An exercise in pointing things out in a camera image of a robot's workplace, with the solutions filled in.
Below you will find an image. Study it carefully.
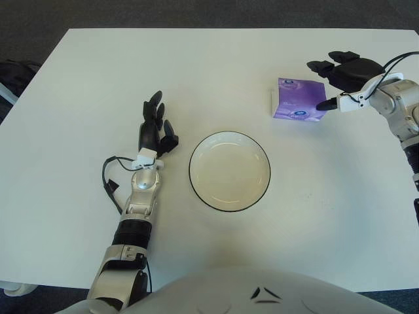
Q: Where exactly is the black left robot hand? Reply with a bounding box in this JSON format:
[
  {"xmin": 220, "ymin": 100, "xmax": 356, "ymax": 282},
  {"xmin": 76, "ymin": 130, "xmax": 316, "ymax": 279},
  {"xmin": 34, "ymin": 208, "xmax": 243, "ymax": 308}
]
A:
[{"xmin": 137, "ymin": 90, "xmax": 180, "ymax": 162}]

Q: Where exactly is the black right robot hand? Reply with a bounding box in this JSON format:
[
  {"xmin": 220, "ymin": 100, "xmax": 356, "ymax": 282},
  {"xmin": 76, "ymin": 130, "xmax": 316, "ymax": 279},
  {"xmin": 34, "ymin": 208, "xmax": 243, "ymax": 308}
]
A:
[{"xmin": 306, "ymin": 50, "xmax": 386, "ymax": 111}]

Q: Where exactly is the purple tissue paper pack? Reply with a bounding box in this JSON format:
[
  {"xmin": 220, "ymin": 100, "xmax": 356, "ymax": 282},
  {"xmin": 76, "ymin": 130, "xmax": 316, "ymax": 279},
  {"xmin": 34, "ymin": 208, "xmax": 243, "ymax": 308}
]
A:
[{"xmin": 270, "ymin": 77, "xmax": 327, "ymax": 122}]

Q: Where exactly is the white plate with black rim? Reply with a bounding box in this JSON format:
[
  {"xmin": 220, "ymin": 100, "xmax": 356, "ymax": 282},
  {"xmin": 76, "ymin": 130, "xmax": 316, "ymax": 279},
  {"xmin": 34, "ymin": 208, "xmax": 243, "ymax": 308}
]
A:
[{"xmin": 189, "ymin": 131, "xmax": 272, "ymax": 213}]

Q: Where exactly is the black bag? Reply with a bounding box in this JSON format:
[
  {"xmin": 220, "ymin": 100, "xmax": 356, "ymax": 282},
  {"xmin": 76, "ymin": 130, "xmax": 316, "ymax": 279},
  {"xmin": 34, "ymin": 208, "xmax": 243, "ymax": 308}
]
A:
[{"xmin": 0, "ymin": 60, "xmax": 42, "ymax": 105}]

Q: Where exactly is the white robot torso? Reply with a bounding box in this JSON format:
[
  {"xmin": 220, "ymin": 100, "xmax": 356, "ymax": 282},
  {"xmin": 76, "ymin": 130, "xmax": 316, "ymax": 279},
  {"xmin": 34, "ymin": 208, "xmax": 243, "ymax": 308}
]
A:
[{"xmin": 64, "ymin": 268, "xmax": 419, "ymax": 314}]

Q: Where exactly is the white table foot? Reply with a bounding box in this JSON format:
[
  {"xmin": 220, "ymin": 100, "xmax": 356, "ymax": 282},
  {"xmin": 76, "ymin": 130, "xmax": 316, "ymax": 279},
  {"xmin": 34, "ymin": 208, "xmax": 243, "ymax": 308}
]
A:
[{"xmin": 0, "ymin": 279, "xmax": 37, "ymax": 297}]

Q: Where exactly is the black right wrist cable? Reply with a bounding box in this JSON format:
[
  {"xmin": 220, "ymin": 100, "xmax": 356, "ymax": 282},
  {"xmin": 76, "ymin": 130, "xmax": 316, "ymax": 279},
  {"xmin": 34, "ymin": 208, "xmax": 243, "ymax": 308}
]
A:
[{"xmin": 340, "ymin": 50, "xmax": 419, "ymax": 102}]

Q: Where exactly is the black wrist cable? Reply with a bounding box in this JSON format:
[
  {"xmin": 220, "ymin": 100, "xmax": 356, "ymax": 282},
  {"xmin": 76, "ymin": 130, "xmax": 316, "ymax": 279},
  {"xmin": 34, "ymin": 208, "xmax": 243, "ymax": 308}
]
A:
[
  {"xmin": 340, "ymin": 50, "xmax": 419, "ymax": 102},
  {"xmin": 101, "ymin": 156, "xmax": 138, "ymax": 217}
]

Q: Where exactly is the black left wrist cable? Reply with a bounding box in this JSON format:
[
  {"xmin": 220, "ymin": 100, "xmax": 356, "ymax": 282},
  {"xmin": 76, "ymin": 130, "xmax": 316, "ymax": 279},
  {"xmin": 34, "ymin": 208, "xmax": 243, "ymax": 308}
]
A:
[{"xmin": 101, "ymin": 156, "xmax": 138, "ymax": 217}]

